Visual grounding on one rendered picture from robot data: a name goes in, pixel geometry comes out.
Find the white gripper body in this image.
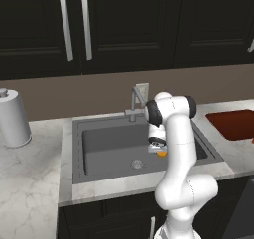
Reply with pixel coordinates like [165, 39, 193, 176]
[147, 143, 169, 155]

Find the grey sink basin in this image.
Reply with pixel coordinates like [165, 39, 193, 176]
[71, 111, 225, 185]

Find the grey sink faucet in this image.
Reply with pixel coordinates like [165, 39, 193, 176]
[123, 85, 149, 123]

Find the dark lower cupboard door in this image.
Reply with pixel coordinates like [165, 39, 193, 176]
[58, 201, 107, 239]
[104, 192, 168, 239]

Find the dark cupboard door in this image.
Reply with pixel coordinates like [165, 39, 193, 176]
[174, 0, 254, 69]
[58, 201, 107, 239]
[80, 0, 177, 76]
[104, 192, 168, 239]
[0, 0, 82, 81]

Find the dark upper cupboard door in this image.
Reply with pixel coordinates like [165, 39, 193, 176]
[80, 0, 177, 76]
[174, 0, 254, 69]
[0, 0, 82, 81]

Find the white paper towel roll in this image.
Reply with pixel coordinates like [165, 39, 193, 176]
[0, 87, 34, 149]

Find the white wall outlet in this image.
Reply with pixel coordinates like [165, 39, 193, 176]
[135, 82, 150, 101]

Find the silver lower cupboard handle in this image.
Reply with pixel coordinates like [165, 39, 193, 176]
[149, 215, 156, 239]

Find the silver cupboard handle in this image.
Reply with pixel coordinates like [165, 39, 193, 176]
[149, 215, 156, 239]
[246, 38, 254, 54]
[80, 0, 94, 62]
[59, 0, 74, 63]

